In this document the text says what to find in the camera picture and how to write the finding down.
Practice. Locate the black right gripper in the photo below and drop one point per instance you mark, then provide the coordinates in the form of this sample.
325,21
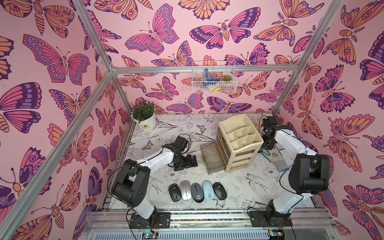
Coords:
266,142

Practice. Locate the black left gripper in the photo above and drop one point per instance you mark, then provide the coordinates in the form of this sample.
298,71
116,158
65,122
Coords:
189,163

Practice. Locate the silver computer mouse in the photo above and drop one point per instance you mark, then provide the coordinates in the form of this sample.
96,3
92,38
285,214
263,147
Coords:
185,188

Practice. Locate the cream drawer organizer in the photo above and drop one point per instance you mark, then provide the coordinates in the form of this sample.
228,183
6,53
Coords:
238,141

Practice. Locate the grey computer mouse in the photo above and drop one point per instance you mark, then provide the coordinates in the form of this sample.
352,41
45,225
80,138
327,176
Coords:
197,192

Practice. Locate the grey translucent bottom drawer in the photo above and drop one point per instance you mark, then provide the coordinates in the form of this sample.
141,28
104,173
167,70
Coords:
212,158

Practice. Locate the light blue computer mouse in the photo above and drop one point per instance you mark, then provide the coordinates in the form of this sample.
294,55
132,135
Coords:
208,190

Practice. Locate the black glossy computer mouse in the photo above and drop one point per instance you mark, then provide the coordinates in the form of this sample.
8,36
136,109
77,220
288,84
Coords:
220,191

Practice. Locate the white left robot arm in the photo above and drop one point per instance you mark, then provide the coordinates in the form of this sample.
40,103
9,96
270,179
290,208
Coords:
132,179

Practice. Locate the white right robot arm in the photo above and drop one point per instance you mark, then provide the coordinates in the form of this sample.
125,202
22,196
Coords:
308,175

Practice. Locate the green coated work glove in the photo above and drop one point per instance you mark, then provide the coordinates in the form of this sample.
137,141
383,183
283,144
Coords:
275,157

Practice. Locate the white plant pot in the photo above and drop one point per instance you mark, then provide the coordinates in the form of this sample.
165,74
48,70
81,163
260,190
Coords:
148,124

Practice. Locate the green potted plant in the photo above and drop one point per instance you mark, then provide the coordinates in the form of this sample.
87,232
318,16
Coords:
143,111

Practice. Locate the blue toy in basket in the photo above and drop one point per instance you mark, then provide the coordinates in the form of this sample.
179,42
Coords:
208,80

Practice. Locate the white wire basket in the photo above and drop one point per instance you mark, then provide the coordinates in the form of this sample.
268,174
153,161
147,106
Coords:
227,75

